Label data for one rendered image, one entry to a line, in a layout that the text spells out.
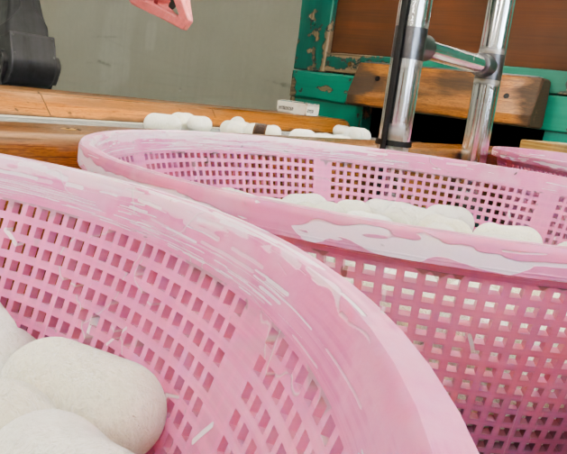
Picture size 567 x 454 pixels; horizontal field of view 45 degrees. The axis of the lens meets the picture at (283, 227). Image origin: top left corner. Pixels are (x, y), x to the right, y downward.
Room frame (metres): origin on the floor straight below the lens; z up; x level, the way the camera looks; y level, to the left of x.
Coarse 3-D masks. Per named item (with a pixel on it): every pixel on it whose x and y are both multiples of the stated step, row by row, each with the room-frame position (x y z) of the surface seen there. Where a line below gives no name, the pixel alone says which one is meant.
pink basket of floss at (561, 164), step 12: (504, 156) 0.61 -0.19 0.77; (516, 156) 0.59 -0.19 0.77; (528, 156) 0.57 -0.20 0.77; (540, 156) 0.74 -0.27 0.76; (552, 156) 0.75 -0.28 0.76; (564, 156) 0.75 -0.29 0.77; (528, 168) 0.58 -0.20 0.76; (540, 168) 0.57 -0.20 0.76; (552, 168) 0.56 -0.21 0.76; (564, 168) 0.54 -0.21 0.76; (528, 192) 0.58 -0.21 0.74; (564, 216) 0.55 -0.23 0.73
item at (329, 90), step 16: (304, 80) 1.24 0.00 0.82; (320, 80) 1.22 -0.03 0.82; (336, 80) 1.20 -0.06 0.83; (304, 96) 1.24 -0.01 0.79; (320, 96) 1.22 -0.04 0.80; (336, 96) 1.19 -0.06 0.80; (560, 96) 0.97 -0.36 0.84; (320, 112) 1.21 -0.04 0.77; (336, 112) 1.19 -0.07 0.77; (352, 112) 1.17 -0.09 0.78; (368, 112) 1.18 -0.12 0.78; (560, 112) 0.97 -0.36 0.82; (368, 128) 1.18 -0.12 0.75; (416, 128) 1.27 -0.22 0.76; (432, 128) 1.25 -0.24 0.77; (448, 128) 1.23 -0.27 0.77; (464, 128) 1.21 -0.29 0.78; (496, 128) 1.18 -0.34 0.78; (512, 128) 1.16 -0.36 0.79; (528, 128) 1.15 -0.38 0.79; (544, 128) 0.98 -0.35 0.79; (560, 128) 0.97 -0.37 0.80; (496, 144) 1.18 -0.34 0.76; (512, 144) 1.16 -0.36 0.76
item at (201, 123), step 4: (192, 116) 0.75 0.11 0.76; (196, 116) 0.75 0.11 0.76; (200, 116) 0.76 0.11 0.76; (204, 116) 0.76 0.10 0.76; (188, 120) 0.75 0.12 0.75; (192, 120) 0.74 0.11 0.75; (196, 120) 0.75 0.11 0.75; (200, 120) 0.75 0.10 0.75; (204, 120) 0.75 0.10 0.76; (208, 120) 0.76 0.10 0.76; (188, 124) 0.75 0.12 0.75; (192, 124) 0.74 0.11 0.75; (196, 124) 0.74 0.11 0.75; (200, 124) 0.75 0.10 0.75; (204, 124) 0.75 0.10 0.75; (208, 124) 0.76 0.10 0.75; (188, 128) 0.75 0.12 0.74; (192, 128) 0.74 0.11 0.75; (196, 128) 0.74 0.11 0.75; (200, 128) 0.75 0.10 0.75; (204, 128) 0.75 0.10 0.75; (208, 128) 0.76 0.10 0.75
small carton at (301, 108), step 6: (282, 102) 1.11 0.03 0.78; (288, 102) 1.11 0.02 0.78; (294, 102) 1.10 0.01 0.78; (300, 102) 1.09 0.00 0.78; (282, 108) 1.11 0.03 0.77; (288, 108) 1.11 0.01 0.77; (294, 108) 1.10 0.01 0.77; (300, 108) 1.09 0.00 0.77; (306, 108) 1.09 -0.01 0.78; (312, 108) 1.10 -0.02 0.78; (318, 108) 1.11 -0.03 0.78; (300, 114) 1.09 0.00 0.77; (306, 114) 1.09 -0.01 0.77; (312, 114) 1.10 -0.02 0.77
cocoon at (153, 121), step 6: (150, 114) 0.66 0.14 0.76; (156, 114) 0.66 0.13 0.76; (162, 114) 0.66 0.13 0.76; (168, 114) 0.67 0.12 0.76; (144, 120) 0.66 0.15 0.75; (150, 120) 0.66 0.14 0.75; (156, 120) 0.66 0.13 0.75; (162, 120) 0.66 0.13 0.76; (168, 120) 0.66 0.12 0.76; (174, 120) 0.66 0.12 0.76; (144, 126) 0.66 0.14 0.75; (150, 126) 0.65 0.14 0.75; (156, 126) 0.66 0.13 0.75; (162, 126) 0.66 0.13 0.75; (168, 126) 0.66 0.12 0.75; (174, 126) 0.66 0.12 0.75; (180, 126) 0.67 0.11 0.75
